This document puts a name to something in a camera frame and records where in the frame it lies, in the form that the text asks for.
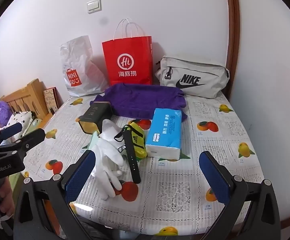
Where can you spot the grey waist bag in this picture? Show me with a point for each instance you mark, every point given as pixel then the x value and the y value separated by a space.
pixel 194 80

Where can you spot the red paper bag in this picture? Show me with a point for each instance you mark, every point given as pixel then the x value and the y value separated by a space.
pixel 127 55

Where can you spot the mint green cloth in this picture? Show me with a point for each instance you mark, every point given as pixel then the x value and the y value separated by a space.
pixel 93 138

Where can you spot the white plastic shopping bag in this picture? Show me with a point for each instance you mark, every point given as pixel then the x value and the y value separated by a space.
pixel 82 67

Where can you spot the purple towel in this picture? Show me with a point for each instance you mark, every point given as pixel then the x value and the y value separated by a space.
pixel 142 100

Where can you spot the yellow small bag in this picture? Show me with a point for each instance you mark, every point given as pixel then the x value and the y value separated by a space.
pixel 140 140

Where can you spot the fruit print tablecloth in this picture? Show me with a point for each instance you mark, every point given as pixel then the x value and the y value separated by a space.
pixel 184 192

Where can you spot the patterned small box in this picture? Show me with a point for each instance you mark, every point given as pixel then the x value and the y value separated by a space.
pixel 50 100

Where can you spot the wooden door frame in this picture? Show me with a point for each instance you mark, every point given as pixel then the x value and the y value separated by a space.
pixel 232 30

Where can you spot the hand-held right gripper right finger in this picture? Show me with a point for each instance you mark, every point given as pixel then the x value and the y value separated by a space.
pixel 214 177

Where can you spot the wooden headboard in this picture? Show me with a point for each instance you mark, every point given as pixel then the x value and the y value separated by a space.
pixel 27 97

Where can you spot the blue tissue pack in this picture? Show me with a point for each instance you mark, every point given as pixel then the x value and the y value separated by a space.
pixel 166 132

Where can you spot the white dotted pillow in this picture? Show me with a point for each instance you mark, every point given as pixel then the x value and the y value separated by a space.
pixel 20 122

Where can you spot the white light switch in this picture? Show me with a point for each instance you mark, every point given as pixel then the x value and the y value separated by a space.
pixel 94 5

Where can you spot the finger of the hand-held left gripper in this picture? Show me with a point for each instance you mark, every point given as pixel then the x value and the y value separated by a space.
pixel 32 137
pixel 10 130

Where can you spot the purple plush toy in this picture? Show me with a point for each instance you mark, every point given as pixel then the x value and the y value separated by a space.
pixel 2 112

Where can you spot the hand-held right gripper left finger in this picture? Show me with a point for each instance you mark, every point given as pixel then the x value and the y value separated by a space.
pixel 81 175

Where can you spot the dark green tin box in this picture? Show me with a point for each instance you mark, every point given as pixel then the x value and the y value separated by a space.
pixel 93 116

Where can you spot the white glove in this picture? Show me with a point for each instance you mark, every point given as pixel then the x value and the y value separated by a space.
pixel 110 130
pixel 105 165

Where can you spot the person's left hand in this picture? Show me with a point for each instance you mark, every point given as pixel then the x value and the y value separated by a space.
pixel 6 200

